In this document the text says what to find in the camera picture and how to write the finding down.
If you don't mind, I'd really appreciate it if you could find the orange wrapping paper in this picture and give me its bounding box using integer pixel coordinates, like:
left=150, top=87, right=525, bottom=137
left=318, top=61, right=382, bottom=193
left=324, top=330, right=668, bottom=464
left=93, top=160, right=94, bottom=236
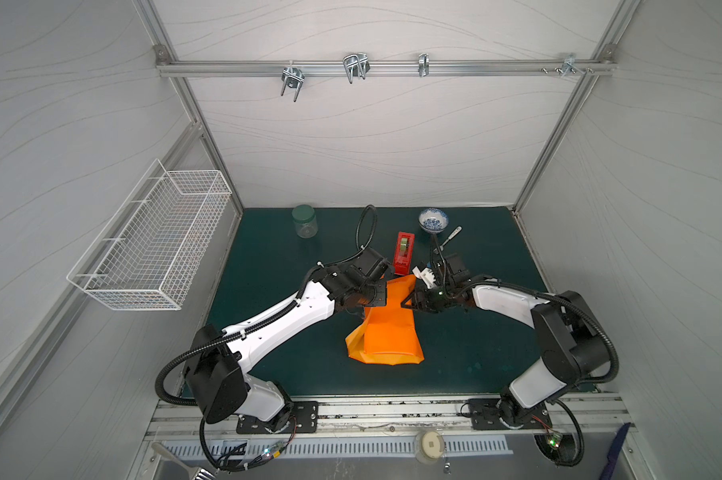
left=345, top=275, right=424, bottom=366

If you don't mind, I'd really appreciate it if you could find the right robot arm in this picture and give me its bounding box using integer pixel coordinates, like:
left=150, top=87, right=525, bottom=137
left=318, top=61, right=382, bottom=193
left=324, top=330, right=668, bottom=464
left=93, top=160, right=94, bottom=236
left=401, top=255, right=620, bottom=429

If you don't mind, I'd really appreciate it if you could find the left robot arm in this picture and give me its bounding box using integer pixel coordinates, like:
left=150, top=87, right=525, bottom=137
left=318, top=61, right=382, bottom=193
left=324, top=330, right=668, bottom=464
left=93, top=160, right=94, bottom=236
left=154, top=248, right=389, bottom=432

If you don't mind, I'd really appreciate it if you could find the red tape dispenser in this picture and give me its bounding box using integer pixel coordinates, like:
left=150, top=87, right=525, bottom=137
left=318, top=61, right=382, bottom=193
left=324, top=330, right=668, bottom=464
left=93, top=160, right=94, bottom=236
left=394, top=232, right=415, bottom=276

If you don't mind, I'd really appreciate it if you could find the silver fork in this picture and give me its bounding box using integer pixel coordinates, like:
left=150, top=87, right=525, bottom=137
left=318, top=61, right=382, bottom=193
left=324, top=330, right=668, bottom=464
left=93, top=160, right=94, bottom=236
left=440, top=226, right=463, bottom=250

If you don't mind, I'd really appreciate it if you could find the blue white ceramic bowl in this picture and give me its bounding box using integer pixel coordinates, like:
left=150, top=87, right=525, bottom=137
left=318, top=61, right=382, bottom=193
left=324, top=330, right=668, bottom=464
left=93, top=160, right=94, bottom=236
left=418, top=207, right=449, bottom=234

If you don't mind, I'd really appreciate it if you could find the green lid glass jar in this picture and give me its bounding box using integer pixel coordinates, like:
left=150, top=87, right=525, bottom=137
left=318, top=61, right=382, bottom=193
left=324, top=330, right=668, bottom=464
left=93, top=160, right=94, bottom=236
left=291, top=204, right=318, bottom=239

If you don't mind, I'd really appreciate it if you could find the round white puck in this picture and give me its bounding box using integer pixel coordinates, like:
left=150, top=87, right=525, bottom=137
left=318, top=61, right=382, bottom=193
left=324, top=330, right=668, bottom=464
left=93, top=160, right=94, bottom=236
left=414, top=430, right=446, bottom=465

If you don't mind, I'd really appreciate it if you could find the left metal clamp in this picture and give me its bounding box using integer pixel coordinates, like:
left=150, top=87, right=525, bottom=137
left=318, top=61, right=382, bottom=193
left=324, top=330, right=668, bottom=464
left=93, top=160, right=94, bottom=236
left=280, top=66, right=305, bottom=102

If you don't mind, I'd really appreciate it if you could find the metal clamp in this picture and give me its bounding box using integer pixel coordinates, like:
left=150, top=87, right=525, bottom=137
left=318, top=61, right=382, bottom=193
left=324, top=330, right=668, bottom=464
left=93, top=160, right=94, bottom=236
left=342, top=53, right=370, bottom=84
left=280, top=66, right=305, bottom=102

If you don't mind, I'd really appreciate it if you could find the middle metal clamp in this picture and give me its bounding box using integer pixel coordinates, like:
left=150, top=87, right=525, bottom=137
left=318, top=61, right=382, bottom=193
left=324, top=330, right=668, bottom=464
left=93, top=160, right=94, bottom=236
left=342, top=53, right=370, bottom=84

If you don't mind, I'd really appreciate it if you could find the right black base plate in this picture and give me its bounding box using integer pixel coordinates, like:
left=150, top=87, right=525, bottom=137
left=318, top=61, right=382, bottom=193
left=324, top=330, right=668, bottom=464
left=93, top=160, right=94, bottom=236
left=465, top=396, right=552, bottom=431

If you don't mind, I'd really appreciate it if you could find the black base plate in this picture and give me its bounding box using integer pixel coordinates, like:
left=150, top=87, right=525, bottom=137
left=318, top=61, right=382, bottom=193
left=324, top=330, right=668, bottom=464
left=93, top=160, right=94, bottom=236
left=465, top=396, right=552, bottom=431
left=236, top=401, right=318, bottom=435

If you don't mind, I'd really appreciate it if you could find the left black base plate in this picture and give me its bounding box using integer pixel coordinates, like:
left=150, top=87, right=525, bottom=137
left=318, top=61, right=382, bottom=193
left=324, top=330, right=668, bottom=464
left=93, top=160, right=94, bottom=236
left=236, top=401, right=318, bottom=435

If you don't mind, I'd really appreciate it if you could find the right base cable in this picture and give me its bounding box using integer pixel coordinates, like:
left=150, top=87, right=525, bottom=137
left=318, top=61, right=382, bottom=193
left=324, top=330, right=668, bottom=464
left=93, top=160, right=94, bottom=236
left=532, top=398, right=589, bottom=468

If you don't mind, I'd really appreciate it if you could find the white wire basket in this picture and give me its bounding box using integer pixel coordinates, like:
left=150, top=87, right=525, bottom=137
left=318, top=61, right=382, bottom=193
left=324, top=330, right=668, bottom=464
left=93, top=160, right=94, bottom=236
left=66, top=159, right=232, bottom=311

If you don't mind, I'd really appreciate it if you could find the blue handled tool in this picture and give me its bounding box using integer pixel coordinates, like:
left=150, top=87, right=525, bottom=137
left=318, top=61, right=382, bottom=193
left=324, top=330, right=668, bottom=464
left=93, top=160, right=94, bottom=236
left=599, top=422, right=632, bottom=480

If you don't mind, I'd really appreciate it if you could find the right metal bracket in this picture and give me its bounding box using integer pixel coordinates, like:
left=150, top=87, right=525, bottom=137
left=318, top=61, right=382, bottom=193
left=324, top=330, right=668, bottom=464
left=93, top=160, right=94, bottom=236
left=540, top=54, right=595, bottom=78

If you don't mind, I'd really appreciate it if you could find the aluminium cross rail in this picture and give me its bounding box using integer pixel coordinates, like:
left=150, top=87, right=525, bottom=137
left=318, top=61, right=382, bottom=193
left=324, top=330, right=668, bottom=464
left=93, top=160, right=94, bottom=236
left=157, top=56, right=618, bottom=78

